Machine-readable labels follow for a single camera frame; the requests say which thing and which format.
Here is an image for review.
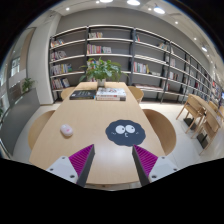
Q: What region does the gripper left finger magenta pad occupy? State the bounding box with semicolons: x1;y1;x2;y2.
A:
47;144;95;187

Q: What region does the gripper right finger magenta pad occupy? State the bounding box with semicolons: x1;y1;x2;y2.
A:
132;145;178;186

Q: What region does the white pink computer mouse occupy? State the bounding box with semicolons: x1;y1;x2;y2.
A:
60;124;73;137

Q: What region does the dark cartoon face mouse pad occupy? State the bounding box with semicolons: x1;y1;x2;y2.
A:
105;120;146;147

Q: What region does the wooden chair right near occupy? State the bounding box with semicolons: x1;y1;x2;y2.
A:
143;109;176;155

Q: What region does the wooden chair at side table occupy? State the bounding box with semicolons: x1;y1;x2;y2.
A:
181;94;205;133

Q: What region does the black book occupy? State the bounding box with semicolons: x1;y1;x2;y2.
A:
69;90;96;100

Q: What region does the wooden chair right far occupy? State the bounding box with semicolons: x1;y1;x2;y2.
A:
129;86;144;103

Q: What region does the wooden chair left far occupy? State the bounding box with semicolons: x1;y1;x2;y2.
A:
61;87;75;99

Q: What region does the stack of white red books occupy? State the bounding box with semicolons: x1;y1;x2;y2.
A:
96;87;126;101

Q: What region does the wooden side table right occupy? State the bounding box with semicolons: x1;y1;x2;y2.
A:
188;94;222;128

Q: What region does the large grey bookshelf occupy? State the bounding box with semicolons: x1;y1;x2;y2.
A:
49;25;222;103

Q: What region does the green potted plant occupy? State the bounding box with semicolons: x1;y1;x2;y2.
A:
79;58;126;87

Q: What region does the small plant at left wall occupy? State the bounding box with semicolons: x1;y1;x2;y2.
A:
22;78;34;93

